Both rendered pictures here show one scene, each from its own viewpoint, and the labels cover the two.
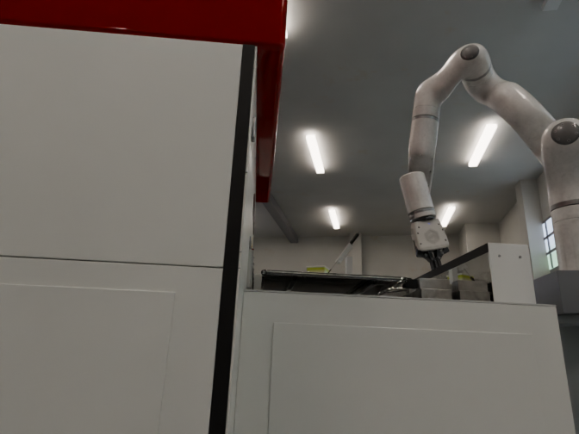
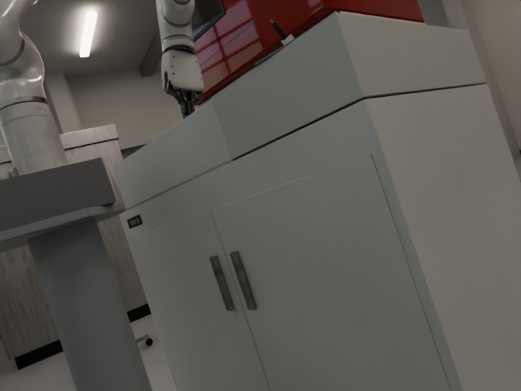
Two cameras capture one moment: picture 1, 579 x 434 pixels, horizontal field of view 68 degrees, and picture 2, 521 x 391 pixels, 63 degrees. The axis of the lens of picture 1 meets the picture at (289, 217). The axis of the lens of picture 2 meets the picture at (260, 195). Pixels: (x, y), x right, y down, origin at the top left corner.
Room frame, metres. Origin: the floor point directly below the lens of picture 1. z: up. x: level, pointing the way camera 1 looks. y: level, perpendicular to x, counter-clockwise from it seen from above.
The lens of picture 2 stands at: (2.21, -1.08, 0.71)
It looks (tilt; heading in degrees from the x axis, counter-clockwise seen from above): 1 degrees up; 140
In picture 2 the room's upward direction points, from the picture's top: 18 degrees counter-clockwise
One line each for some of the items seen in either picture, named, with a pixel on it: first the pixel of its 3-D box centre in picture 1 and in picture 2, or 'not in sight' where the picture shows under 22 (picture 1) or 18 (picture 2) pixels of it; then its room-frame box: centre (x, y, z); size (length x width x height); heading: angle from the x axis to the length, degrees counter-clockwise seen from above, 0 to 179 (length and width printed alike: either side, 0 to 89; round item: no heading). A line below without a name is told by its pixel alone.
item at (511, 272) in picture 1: (456, 292); (175, 161); (1.20, -0.47, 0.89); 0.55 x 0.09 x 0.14; 4
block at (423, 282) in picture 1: (432, 284); not in sight; (1.12, -0.38, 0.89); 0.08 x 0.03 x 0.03; 94
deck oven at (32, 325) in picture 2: not in sight; (64, 241); (-2.46, 0.16, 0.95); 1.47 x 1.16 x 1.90; 78
